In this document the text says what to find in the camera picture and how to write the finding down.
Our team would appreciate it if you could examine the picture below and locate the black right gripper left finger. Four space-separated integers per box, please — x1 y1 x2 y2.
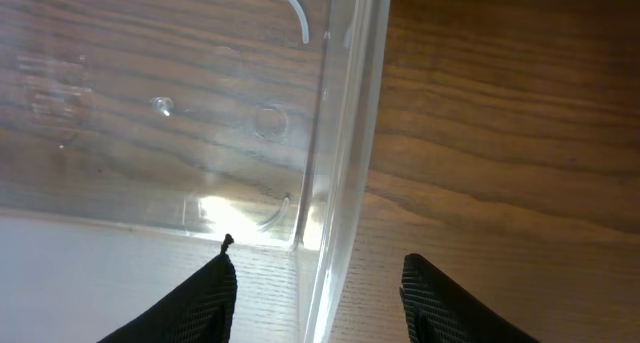
100 234 238 343

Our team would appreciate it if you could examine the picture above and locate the clear plastic container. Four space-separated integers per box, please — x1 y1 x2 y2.
1 0 390 342

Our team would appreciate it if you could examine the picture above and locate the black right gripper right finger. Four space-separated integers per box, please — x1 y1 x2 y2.
400 253 537 343

